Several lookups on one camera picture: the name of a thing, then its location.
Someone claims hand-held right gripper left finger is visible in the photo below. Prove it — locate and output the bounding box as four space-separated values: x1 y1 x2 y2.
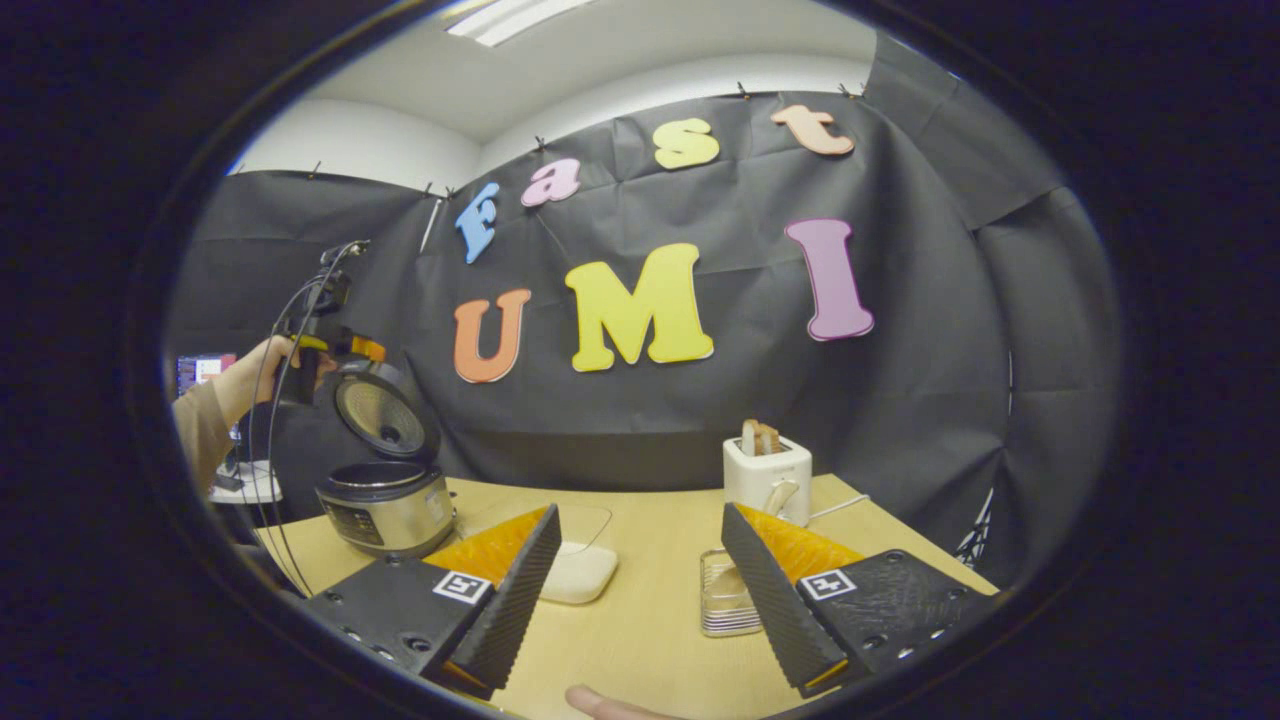
300 503 563 699

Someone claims black backdrop cloth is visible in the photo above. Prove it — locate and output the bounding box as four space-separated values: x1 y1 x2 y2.
165 30 1121 591

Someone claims white toaster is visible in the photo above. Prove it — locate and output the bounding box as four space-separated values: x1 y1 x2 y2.
723 435 813 528

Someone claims long black gripper cable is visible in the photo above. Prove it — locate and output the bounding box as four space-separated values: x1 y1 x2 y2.
245 240 366 598

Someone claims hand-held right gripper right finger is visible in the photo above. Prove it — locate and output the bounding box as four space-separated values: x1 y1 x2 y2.
720 502 999 699

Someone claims ceiling light panel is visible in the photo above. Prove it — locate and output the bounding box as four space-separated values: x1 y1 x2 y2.
445 0 596 48

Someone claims white side table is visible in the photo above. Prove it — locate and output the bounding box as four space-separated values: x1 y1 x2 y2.
208 460 284 504

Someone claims wire chopstick holder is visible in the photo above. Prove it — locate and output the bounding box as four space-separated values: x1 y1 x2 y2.
699 548 766 639

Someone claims computer monitor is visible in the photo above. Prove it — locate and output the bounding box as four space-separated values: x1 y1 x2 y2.
176 352 239 396

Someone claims black and silver rice cooker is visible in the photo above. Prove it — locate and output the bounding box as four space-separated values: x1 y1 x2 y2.
315 358 458 561

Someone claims clear plastic container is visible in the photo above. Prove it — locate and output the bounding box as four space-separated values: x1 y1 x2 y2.
455 500 619 606

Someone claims black lattice frame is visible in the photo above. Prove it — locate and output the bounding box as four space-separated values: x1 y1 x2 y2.
955 490 1004 569

